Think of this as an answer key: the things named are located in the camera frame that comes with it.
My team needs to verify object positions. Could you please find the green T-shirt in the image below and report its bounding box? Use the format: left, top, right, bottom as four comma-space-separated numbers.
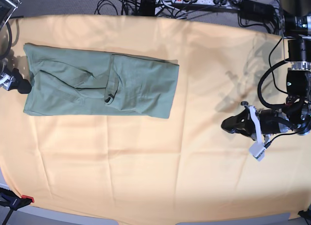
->
24, 43, 179, 119

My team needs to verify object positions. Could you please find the tangle of black cables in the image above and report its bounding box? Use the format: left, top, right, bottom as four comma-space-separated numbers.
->
93, 0, 195, 19

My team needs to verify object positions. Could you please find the yellow table cloth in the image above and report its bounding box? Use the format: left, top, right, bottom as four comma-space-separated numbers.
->
0, 15, 311, 225

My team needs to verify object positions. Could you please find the white power strip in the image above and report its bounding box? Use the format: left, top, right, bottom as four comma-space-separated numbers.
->
162, 0, 231, 8

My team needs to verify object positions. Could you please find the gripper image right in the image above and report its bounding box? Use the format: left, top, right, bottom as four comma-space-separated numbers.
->
221, 101, 292, 141

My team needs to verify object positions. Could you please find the black clamp right corner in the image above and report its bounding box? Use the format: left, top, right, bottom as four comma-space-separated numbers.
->
298, 209, 311, 221

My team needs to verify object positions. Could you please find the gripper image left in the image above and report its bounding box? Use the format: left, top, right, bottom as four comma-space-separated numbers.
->
0, 68, 32, 94

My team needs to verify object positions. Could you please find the black power adapter brick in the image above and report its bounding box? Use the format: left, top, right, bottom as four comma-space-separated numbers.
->
240, 0, 275, 17

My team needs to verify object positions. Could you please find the black stand post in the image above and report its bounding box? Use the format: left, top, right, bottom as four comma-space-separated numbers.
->
132, 0, 156, 17

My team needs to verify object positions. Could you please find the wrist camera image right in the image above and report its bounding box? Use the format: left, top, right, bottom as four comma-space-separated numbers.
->
249, 142, 266, 161

